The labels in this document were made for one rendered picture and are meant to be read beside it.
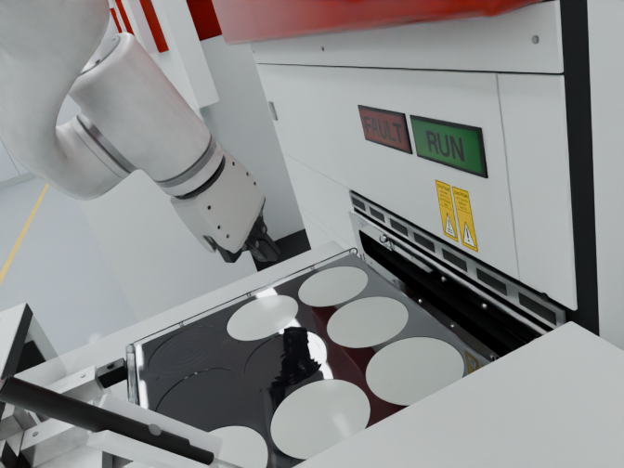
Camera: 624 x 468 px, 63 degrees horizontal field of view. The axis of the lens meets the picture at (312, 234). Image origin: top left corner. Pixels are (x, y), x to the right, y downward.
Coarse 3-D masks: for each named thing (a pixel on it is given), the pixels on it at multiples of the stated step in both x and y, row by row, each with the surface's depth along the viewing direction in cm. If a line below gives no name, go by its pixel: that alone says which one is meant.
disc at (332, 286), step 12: (312, 276) 75; (324, 276) 74; (336, 276) 73; (348, 276) 72; (360, 276) 72; (300, 288) 73; (312, 288) 72; (324, 288) 71; (336, 288) 70; (348, 288) 70; (360, 288) 69; (312, 300) 69; (324, 300) 68; (336, 300) 68
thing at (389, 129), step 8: (360, 112) 66; (368, 112) 64; (376, 112) 62; (368, 120) 65; (376, 120) 62; (384, 120) 60; (392, 120) 58; (400, 120) 57; (368, 128) 66; (376, 128) 63; (384, 128) 61; (392, 128) 59; (400, 128) 57; (368, 136) 67; (376, 136) 64; (384, 136) 62; (392, 136) 60; (400, 136) 58; (392, 144) 61; (400, 144) 59
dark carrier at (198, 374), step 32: (352, 256) 77; (288, 288) 74; (384, 288) 67; (224, 320) 70; (320, 320) 64; (416, 320) 59; (160, 352) 68; (192, 352) 66; (224, 352) 64; (256, 352) 62; (288, 352) 60; (320, 352) 59; (352, 352) 57; (160, 384) 61; (192, 384) 60; (224, 384) 58; (256, 384) 57; (288, 384) 55; (192, 416) 55; (224, 416) 53; (256, 416) 52; (384, 416) 48
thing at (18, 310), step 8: (24, 304) 79; (0, 312) 79; (8, 312) 78; (16, 312) 77; (0, 320) 76; (8, 320) 75; (16, 320) 74; (0, 328) 73; (8, 328) 73; (16, 328) 72; (0, 336) 71; (8, 336) 70; (0, 344) 69; (8, 344) 68; (0, 352) 67; (8, 352) 66; (0, 360) 65; (0, 368) 63; (0, 376) 61
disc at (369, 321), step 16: (352, 304) 66; (368, 304) 65; (384, 304) 64; (400, 304) 63; (336, 320) 63; (352, 320) 63; (368, 320) 62; (384, 320) 61; (400, 320) 60; (336, 336) 61; (352, 336) 60; (368, 336) 59; (384, 336) 58
